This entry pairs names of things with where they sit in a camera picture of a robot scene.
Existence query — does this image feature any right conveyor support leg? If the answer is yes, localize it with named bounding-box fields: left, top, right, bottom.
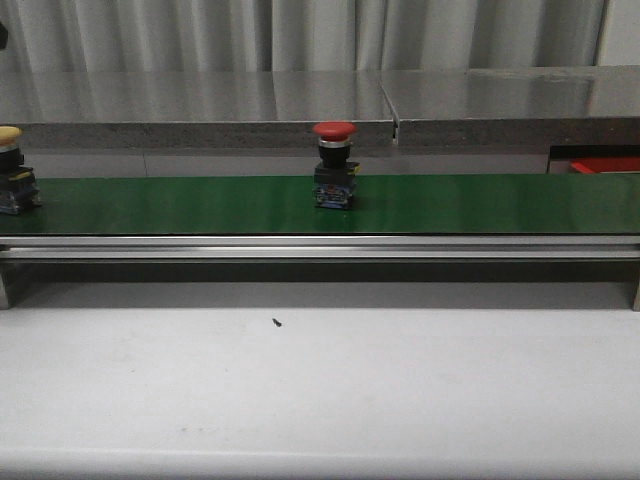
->
left=622, top=261, right=639, bottom=313

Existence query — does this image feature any grey pleated curtain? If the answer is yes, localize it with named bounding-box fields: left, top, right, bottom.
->
left=1, top=1, right=607, bottom=73

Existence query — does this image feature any green conveyor belt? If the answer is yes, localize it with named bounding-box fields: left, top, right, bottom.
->
left=0, top=173, right=640, bottom=237

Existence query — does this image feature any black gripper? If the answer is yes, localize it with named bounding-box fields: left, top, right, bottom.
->
left=0, top=22, right=8, bottom=50

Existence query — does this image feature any grey stone counter left slab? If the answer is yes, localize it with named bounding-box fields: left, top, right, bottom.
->
left=1, top=72, right=396, bottom=149

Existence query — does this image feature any grey stone counter right slab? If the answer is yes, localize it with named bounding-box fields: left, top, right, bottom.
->
left=381, top=66, right=639, bottom=147

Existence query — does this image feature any grey stone counter slab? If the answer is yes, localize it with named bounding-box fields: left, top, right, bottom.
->
left=381, top=66, right=639, bottom=147
left=1, top=72, right=396, bottom=149

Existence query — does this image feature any red plastic bin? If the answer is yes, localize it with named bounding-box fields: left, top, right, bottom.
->
left=570, top=156, right=640, bottom=174

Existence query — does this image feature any aluminium conveyor frame rail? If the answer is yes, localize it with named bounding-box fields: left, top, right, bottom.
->
left=1, top=234, right=639, bottom=262

